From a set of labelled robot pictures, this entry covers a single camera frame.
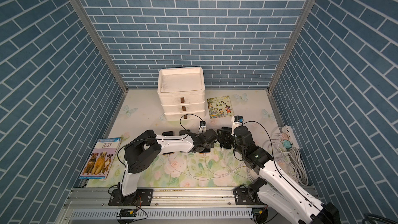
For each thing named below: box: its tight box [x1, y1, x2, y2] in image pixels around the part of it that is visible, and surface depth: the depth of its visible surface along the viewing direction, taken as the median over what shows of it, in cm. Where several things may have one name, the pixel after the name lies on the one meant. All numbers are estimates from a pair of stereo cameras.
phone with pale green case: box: [217, 126, 234, 149], surface depth 69 cm
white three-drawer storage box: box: [157, 66, 206, 122], surface depth 94 cm
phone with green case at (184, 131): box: [179, 129, 191, 136], surface depth 98 cm
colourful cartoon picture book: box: [206, 95, 235, 119], surface depth 111 cm
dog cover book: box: [78, 137, 122, 180], surface depth 86 cm
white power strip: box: [280, 124, 300, 150], surface depth 96 cm
